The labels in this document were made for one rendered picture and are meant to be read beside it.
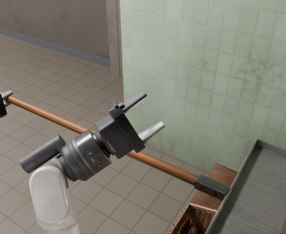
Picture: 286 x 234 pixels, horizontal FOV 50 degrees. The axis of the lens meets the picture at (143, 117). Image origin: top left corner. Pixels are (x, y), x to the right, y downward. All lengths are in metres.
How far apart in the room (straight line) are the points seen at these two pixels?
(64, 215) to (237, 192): 0.50
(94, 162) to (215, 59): 1.61
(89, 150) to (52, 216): 0.14
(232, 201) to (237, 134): 1.46
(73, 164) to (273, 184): 0.60
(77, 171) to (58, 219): 0.10
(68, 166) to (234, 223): 0.45
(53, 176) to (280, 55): 1.62
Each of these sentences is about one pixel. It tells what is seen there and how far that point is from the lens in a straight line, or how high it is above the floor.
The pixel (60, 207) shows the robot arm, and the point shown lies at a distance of 0.63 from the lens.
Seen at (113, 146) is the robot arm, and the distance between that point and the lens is 0.63.
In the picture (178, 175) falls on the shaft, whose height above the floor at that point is 1.20.
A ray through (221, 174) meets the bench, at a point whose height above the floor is 0.58.
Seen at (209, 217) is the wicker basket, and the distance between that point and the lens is 1.46.
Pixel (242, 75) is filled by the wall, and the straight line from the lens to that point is 2.10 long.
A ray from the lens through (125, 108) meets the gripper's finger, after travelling 0.62.
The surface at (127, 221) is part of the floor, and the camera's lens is 2.29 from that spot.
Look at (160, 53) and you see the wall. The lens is 2.31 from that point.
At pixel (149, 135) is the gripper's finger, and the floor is 1.44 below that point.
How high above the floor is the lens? 1.85
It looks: 35 degrees down
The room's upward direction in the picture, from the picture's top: straight up
